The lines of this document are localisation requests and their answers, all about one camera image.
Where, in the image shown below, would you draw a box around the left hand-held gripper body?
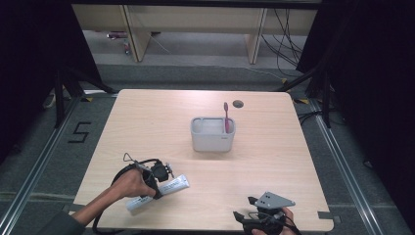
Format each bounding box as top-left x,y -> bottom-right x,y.
122,152 -> 170,185

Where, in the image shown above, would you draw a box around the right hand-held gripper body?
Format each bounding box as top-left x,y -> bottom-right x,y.
242,191 -> 297,235

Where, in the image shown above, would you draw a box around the white toothpaste tube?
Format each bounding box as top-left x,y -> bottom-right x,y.
125,173 -> 191,212

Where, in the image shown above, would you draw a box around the grey toothbrush holder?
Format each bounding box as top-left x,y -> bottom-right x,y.
190,117 -> 237,153

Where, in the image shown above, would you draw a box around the pink and grey toothbrush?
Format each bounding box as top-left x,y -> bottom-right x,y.
222,101 -> 231,134

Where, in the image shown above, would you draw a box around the person's right hand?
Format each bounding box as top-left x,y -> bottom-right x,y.
251,207 -> 297,235

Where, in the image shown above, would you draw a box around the person's left hand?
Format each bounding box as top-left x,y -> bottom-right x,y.
111,168 -> 157,200

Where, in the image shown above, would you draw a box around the black stand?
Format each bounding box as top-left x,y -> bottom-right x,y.
276,63 -> 333,129
53,66 -> 115,129

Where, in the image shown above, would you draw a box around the light wooden desk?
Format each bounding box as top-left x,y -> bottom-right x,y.
71,3 -> 319,65

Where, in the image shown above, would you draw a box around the black curtain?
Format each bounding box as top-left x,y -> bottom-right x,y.
0,0 -> 103,165
296,0 -> 415,226

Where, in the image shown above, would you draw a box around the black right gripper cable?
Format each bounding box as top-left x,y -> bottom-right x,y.
284,217 -> 302,235

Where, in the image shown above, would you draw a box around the metal floor rail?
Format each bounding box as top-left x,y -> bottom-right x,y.
0,96 -> 83,231
308,98 -> 387,235

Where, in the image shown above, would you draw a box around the black floor cable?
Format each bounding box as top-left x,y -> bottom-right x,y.
297,109 -> 325,125

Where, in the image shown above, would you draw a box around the white floor cable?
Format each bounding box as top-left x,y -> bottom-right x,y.
244,66 -> 286,81

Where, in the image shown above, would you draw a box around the hanging black cables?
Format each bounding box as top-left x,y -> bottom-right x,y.
259,8 -> 305,78

